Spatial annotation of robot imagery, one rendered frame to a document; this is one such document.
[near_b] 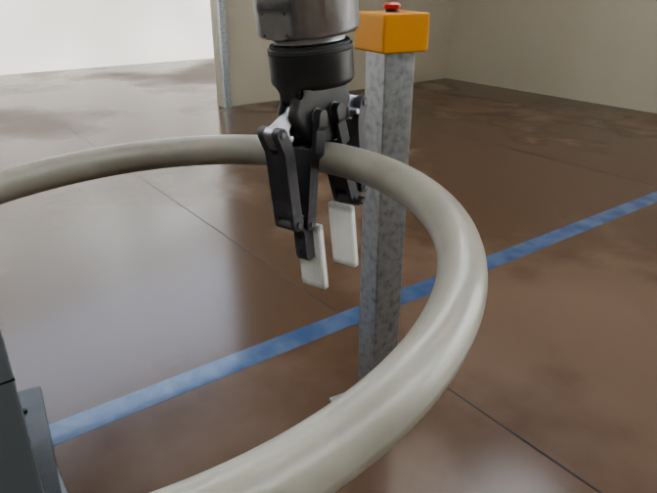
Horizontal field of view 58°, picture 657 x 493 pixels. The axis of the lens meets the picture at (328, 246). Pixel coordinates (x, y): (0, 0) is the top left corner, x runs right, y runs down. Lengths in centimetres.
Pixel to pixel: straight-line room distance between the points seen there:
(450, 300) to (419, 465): 135
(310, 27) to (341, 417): 34
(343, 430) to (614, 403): 178
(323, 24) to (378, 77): 87
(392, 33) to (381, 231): 46
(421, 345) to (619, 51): 631
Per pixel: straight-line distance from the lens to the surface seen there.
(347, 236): 62
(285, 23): 51
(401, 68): 137
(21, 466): 152
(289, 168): 52
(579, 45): 675
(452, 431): 176
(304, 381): 190
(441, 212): 41
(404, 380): 26
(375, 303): 154
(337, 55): 52
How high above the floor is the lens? 115
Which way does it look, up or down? 24 degrees down
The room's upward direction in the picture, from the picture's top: straight up
